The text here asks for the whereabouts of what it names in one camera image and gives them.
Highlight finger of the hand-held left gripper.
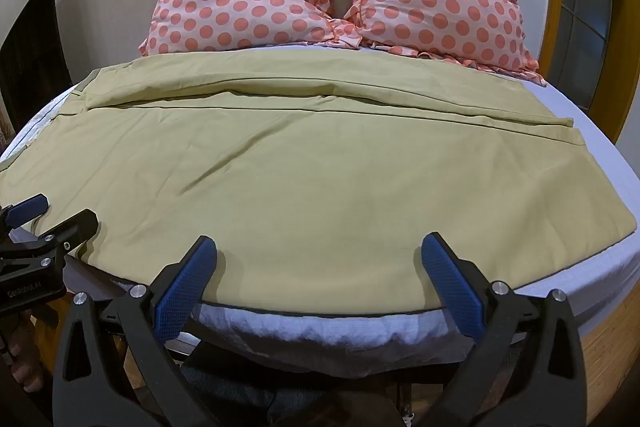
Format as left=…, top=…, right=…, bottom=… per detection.
left=0, top=193, right=51, bottom=231
left=29, top=208, right=100, bottom=264

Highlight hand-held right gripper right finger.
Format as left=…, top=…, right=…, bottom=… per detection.
left=420, top=232, right=584, bottom=427

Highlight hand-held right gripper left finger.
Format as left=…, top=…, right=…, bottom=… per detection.
left=51, top=235, right=227, bottom=427

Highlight yellow-green bed sheet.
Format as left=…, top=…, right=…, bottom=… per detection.
left=0, top=49, right=637, bottom=314

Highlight person's left hand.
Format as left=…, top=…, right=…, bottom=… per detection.
left=0, top=309, right=46, bottom=389

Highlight bed with white sheet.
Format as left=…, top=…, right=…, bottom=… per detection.
left=0, top=41, right=640, bottom=380

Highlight dark cabinet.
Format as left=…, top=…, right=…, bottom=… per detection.
left=0, top=0, right=74, bottom=120

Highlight wooden bed frame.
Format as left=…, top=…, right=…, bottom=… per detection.
left=49, top=287, right=640, bottom=427

